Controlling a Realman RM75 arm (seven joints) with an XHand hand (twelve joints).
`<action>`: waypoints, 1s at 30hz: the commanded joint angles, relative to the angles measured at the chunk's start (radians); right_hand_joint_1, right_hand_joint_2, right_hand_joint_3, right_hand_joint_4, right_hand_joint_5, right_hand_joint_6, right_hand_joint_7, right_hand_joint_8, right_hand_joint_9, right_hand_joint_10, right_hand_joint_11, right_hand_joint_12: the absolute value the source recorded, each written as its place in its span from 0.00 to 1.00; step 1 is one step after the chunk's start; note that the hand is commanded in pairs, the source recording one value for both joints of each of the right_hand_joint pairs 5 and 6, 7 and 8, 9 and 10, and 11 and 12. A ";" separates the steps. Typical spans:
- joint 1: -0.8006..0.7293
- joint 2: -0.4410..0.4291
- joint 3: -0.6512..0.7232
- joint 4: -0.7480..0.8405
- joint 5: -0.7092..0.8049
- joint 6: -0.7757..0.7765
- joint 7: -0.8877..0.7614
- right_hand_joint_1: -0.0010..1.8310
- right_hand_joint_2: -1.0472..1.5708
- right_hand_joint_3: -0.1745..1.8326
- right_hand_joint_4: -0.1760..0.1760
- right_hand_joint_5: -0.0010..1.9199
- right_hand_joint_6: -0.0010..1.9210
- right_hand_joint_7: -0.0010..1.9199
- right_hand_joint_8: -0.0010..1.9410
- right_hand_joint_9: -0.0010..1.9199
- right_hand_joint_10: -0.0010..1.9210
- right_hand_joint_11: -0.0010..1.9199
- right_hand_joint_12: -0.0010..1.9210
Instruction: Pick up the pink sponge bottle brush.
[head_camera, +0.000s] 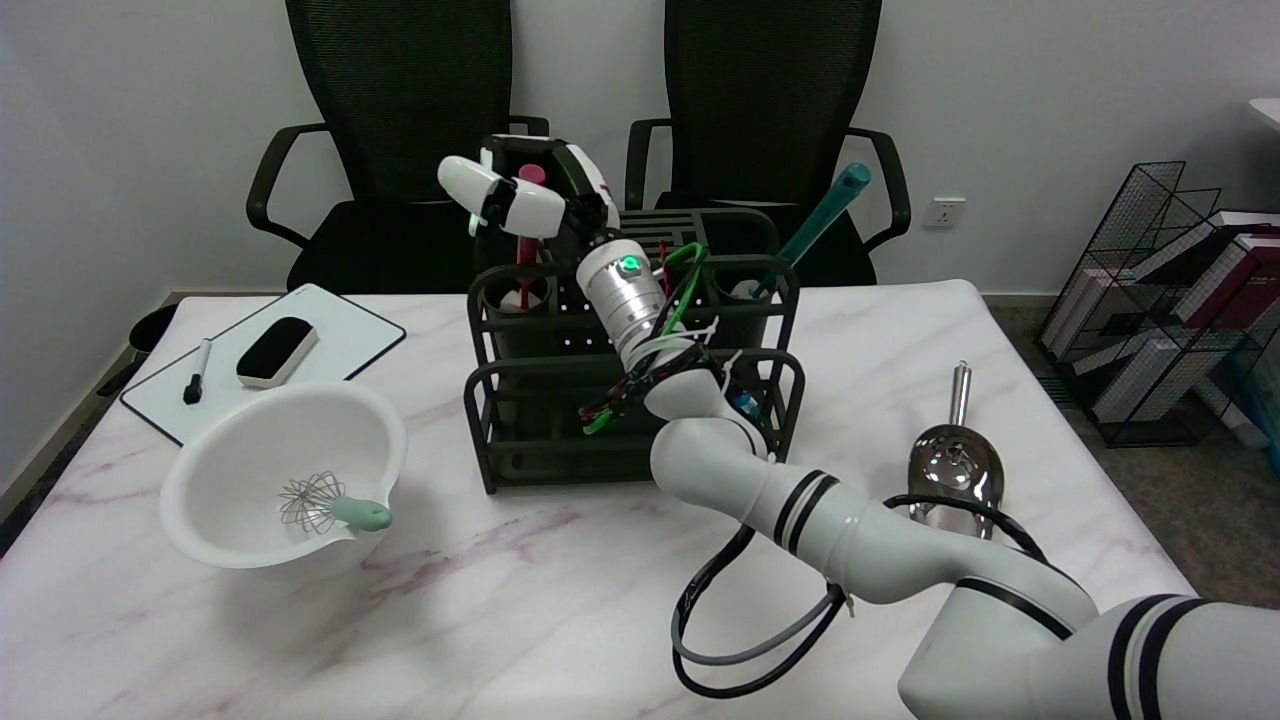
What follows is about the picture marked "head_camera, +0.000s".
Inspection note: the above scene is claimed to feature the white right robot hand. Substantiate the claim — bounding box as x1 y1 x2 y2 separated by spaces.
437 135 622 266

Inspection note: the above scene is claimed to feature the pink sponge bottle brush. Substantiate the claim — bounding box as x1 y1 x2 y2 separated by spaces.
503 164 549 313

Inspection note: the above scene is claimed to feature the teal bottle brush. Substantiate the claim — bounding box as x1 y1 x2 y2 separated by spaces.
735 162 871 301

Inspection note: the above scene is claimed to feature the black mesh office chair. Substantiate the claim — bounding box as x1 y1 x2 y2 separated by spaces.
625 0 913 288
247 0 551 294

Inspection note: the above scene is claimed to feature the dark green dish rack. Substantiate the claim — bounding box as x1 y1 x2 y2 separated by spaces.
463 208 806 496

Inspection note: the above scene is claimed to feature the small white whiteboard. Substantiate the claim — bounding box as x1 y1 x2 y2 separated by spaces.
120 283 408 446

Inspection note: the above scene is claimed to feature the black whiteboard eraser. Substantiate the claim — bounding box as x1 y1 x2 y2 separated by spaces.
236 317 320 390

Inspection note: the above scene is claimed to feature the white plastic mixing bowl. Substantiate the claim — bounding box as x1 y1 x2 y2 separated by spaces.
160 380 408 571

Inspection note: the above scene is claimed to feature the black whiteboard marker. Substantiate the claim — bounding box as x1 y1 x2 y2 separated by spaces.
183 338 214 406

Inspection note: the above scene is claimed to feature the shiny metal scoop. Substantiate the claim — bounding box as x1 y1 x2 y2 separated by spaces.
908 362 1005 543

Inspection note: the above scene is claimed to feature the white book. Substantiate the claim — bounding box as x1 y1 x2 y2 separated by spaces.
1090 330 1216 423

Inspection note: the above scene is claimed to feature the dark maroon book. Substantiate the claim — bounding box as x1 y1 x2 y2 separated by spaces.
1150 225 1280 336

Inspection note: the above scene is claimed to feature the green robot cable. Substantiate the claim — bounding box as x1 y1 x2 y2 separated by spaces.
583 243 707 436

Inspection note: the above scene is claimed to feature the green handled wire whisk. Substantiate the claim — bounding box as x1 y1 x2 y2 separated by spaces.
277 472 394 536

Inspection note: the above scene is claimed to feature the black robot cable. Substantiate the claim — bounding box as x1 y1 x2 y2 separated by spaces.
670 493 1061 699

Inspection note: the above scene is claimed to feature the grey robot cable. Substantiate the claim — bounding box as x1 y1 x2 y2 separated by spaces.
680 588 853 669

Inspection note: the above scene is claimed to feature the black wire mesh rack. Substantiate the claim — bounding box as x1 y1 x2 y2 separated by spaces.
1035 160 1280 448

